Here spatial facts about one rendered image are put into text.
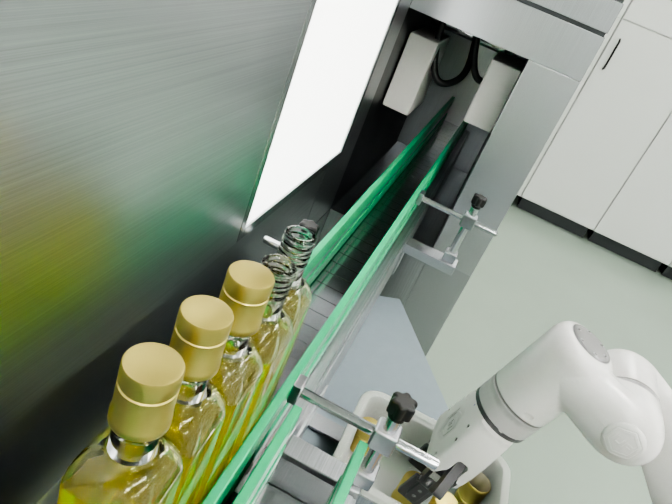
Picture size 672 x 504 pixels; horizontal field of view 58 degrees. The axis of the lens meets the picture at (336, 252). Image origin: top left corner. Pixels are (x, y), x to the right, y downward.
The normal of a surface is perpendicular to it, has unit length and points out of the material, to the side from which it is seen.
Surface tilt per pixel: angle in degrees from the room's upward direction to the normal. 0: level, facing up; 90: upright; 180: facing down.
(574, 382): 76
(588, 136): 90
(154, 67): 90
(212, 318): 0
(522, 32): 90
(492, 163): 90
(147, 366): 0
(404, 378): 0
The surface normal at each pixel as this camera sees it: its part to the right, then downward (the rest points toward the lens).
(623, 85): -0.33, 0.40
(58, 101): 0.89, 0.44
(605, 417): -0.51, 0.17
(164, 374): 0.33, -0.80
